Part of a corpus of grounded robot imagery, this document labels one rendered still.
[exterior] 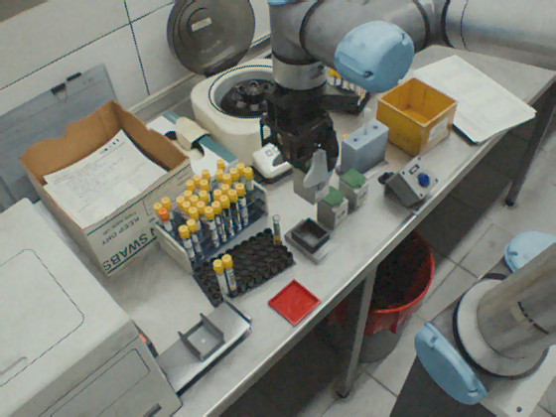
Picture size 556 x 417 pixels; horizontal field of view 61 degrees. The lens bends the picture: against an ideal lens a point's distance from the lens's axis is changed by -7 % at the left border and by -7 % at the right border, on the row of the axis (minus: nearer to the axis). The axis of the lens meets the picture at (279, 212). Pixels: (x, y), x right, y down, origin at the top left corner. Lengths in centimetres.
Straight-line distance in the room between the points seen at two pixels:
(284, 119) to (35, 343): 42
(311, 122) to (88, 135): 59
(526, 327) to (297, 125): 39
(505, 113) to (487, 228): 99
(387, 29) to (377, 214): 56
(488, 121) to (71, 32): 97
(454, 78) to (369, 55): 90
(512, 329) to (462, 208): 177
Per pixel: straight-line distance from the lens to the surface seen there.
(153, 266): 99
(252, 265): 93
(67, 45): 113
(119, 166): 111
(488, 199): 237
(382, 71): 54
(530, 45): 55
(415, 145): 114
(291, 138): 69
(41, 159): 113
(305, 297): 91
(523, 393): 87
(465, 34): 59
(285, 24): 61
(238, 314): 85
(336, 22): 56
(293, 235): 96
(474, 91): 138
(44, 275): 66
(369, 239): 99
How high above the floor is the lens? 166
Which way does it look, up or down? 50 degrees down
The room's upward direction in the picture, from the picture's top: 4 degrees counter-clockwise
